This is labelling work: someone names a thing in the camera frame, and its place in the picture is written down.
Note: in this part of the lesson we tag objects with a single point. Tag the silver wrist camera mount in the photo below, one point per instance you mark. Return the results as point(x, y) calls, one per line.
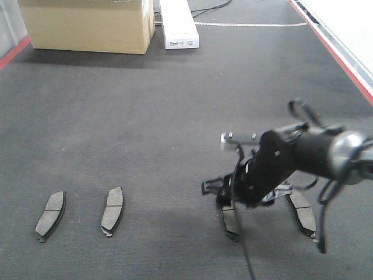
point(230, 140)

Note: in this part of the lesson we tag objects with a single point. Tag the dark grey conveyor belt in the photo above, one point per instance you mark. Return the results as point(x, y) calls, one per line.
point(86, 123)

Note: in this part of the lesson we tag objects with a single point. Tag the red conveyor side rail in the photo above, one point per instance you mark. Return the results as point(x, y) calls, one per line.
point(364, 88)

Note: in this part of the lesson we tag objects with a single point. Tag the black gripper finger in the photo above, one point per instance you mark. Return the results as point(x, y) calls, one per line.
point(281, 190)
point(217, 186)

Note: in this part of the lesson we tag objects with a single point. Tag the brake pad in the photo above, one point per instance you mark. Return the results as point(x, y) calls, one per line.
point(303, 213)
point(113, 211)
point(51, 216)
point(228, 219)

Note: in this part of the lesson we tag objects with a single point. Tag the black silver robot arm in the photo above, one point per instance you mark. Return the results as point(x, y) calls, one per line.
point(332, 153)

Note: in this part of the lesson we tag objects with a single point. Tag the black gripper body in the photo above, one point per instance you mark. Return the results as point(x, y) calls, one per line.
point(272, 164)

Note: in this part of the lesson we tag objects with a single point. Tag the long white carton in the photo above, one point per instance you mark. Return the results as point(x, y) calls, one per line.
point(179, 29)

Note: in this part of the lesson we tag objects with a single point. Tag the brown cardboard box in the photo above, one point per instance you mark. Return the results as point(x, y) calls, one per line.
point(96, 26)

